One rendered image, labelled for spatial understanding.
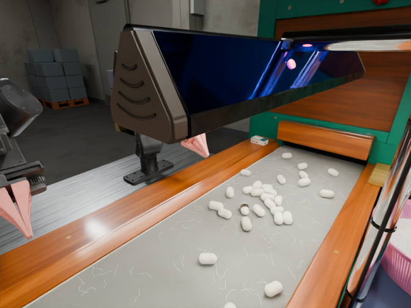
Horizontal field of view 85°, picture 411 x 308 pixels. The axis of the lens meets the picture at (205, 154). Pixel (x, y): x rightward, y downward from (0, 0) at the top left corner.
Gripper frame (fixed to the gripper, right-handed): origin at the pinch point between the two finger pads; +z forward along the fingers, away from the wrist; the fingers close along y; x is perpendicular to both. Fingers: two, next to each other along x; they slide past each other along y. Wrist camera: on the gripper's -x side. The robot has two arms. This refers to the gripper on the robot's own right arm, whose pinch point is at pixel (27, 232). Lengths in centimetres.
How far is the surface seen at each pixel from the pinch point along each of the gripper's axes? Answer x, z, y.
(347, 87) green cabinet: -23, 6, 86
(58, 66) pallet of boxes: 343, -407, 170
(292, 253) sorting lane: -8.5, 28.3, 33.7
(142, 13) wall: 150, -311, 255
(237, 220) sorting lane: 0.1, 18.1, 34.6
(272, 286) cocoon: -10.3, 27.8, 23.5
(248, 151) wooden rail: 9, 3, 66
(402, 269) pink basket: -18, 42, 45
